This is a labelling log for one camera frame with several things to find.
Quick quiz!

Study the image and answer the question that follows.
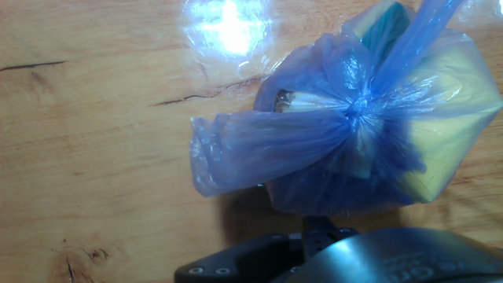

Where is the white object with brown end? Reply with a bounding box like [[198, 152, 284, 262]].
[[274, 89, 351, 115]]

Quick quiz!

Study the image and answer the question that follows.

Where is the blue translucent plastic bag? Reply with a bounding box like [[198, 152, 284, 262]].
[[189, 0, 503, 218]]

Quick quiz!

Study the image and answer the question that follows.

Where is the yellow foam block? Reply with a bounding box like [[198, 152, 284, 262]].
[[398, 42, 503, 204]]

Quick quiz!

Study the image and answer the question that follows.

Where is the teal and yellow sponge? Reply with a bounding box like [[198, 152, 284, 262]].
[[342, 0, 412, 61]]

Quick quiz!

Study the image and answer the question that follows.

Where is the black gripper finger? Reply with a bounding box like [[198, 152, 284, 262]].
[[174, 215, 359, 283]]

